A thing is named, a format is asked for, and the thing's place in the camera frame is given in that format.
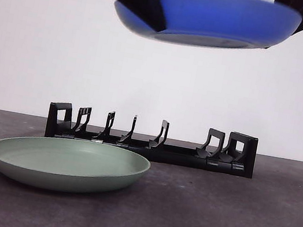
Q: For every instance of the blue round plate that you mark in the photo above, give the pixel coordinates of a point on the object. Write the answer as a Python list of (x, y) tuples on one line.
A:
[(215, 19)]

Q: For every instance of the pale green round plate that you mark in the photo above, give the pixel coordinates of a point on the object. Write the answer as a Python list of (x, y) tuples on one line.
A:
[(66, 163)]

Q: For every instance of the black plastic plate rack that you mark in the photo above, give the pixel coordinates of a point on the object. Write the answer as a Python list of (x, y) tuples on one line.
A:
[(179, 158)]

